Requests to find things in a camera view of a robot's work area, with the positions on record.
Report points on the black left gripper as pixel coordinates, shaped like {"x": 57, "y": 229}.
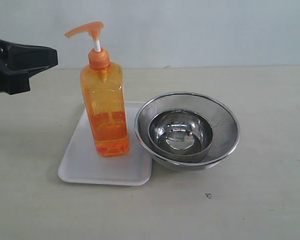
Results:
{"x": 25, "y": 61}

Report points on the orange pump soap bottle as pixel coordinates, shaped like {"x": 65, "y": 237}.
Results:
{"x": 102, "y": 89}

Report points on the small stainless steel bowl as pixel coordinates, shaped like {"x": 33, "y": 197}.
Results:
{"x": 180, "y": 135}

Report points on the steel mesh strainer bowl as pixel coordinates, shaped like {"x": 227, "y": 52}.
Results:
{"x": 226, "y": 128}

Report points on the white rectangular plastic tray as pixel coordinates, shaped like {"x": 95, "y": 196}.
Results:
{"x": 81, "y": 164}

